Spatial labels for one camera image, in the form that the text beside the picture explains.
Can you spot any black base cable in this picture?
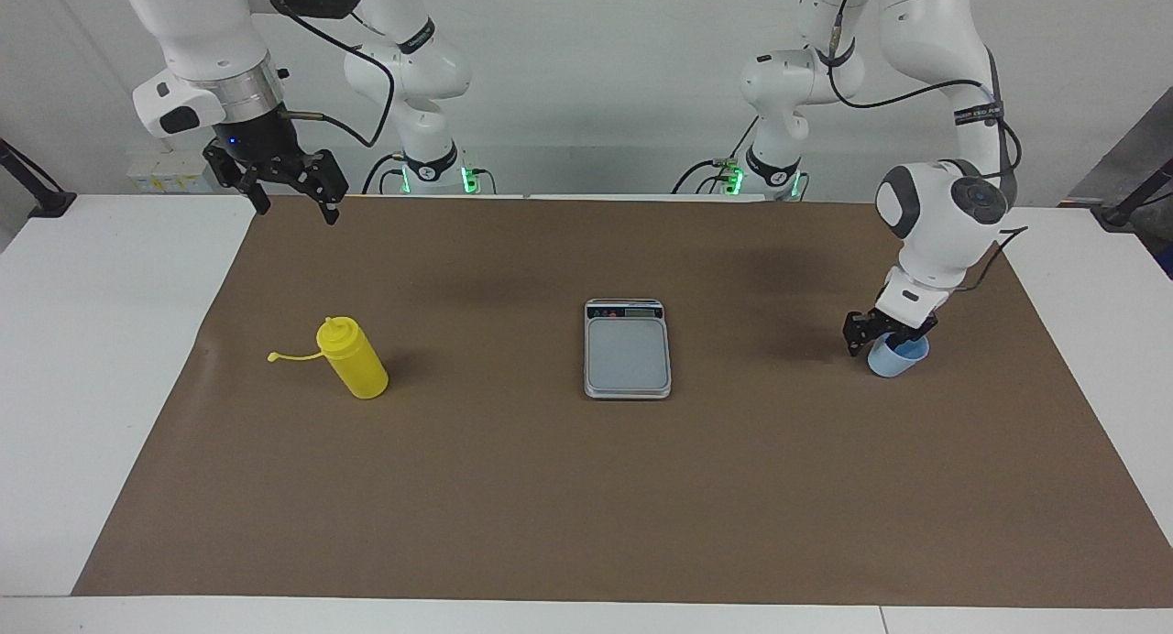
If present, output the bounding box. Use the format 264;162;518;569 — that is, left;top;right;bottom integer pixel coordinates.
672;119;762;195
362;151;409;195

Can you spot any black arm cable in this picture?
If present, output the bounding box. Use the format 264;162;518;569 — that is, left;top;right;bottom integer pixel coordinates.
828;0;1029;293
246;0;398;149

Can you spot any silver digital kitchen scale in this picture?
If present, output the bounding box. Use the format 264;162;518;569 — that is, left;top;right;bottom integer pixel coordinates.
584;298;673;400

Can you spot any yellow squeeze bottle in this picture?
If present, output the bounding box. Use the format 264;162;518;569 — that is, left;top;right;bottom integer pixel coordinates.
267;316;389;399

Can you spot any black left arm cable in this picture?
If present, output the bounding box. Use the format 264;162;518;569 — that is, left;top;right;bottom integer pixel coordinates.
828;0;1029;293

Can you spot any brown paper mat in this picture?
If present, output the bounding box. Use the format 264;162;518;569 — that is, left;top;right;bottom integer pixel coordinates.
71;194;1173;609

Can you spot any black clamp stand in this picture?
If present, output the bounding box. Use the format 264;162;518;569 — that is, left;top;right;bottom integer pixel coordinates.
1100;156;1173;230
0;137;77;219

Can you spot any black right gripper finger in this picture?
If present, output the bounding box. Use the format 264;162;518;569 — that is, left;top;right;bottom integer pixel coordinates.
202;140;271;216
270;149;350;225

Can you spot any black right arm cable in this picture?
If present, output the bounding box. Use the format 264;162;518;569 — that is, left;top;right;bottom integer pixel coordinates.
246;0;398;149

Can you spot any white wall socket strip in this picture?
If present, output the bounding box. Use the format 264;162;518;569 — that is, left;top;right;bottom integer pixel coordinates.
126;153;214;193

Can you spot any light blue plastic cup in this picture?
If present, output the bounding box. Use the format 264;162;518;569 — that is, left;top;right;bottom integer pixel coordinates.
868;332;930;377

